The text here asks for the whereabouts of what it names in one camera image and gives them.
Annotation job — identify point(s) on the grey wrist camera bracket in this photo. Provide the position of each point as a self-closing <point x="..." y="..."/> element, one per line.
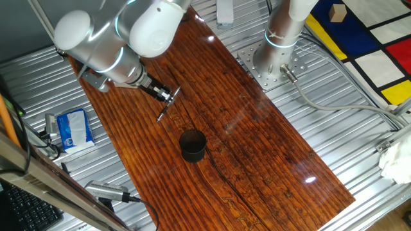
<point x="96" y="81"/>

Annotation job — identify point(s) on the small wooden cube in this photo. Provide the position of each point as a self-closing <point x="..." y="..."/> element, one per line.
<point x="337" y="13"/>

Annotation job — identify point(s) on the small silver device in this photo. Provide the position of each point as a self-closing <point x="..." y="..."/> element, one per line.
<point x="50" y="123"/>

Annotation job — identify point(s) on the silver camera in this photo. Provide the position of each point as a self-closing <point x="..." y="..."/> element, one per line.
<point x="106" y="190"/>

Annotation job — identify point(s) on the glossy wooden board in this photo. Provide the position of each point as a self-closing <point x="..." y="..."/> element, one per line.
<point x="257" y="144"/>

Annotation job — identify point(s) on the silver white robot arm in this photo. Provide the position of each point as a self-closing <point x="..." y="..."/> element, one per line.
<point x="106" y="41"/>

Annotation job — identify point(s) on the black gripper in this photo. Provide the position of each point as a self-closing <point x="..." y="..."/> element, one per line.
<point x="154" y="86"/>

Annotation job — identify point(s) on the aluminium corner bracket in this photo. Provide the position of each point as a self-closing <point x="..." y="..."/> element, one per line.
<point x="383" y="146"/>

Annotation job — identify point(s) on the colour block checked cloth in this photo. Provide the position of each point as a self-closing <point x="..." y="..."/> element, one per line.
<point x="379" y="38"/>

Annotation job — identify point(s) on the grey metal pole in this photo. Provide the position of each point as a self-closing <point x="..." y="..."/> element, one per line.
<point x="43" y="19"/>

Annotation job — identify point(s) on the orange pole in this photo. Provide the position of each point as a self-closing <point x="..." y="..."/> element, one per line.
<point x="8" y="122"/>

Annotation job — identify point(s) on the black camera stand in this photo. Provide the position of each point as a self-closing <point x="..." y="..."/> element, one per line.
<point x="106" y="203"/>

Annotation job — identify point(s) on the blue tissue pack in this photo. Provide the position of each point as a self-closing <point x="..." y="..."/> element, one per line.
<point x="75" y="130"/>

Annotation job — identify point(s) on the black keyboard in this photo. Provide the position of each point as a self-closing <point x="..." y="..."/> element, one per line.
<point x="29" y="208"/>

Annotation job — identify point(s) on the metal frame beam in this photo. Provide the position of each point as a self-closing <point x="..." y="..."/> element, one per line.
<point x="48" y="179"/>

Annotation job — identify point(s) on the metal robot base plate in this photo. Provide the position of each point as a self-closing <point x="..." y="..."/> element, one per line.
<point x="253" y="69"/>

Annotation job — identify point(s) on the white rectangular device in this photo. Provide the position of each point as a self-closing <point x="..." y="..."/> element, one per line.
<point x="224" y="13"/>

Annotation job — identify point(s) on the black mesh pen holder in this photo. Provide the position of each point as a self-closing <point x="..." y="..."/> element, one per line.
<point x="192" y="150"/>

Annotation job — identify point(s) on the black clear gel pen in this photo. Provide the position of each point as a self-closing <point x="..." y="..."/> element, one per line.
<point x="163" y="110"/>

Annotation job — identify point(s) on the white crumpled cloth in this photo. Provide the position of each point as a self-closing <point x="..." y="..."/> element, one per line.
<point x="396" y="163"/>

